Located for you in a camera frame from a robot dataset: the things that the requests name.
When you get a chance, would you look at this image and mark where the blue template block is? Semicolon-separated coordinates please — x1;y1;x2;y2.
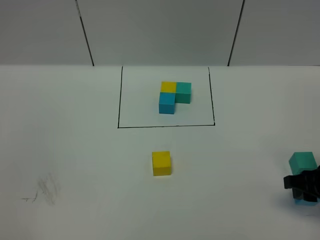
158;92;176;115

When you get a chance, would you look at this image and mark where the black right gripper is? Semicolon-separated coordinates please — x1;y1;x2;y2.
283;166;320;203

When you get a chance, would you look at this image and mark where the green template block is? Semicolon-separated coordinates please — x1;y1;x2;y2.
175;82;192;104

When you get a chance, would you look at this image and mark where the yellow template block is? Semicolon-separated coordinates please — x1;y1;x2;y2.
160;81;177;93

